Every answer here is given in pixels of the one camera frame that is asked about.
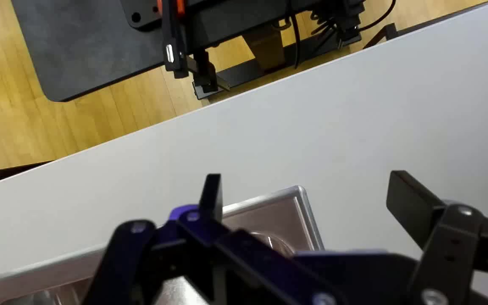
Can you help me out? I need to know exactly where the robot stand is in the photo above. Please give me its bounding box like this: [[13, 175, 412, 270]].
[[10, 0, 399, 103]]

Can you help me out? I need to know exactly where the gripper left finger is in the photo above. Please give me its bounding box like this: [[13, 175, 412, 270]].
[[82, 173, 347, 305]]

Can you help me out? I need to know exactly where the stainless steel sink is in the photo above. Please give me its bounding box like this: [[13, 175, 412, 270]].
[[0, 185, 325, 305]]

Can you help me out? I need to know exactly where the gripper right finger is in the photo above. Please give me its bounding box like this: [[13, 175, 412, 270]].
[[386, 170, 488, 305]]

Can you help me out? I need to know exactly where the black cable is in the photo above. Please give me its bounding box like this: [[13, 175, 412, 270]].
[[288, 13, 302, 69], [356, 0, 397, 33]]

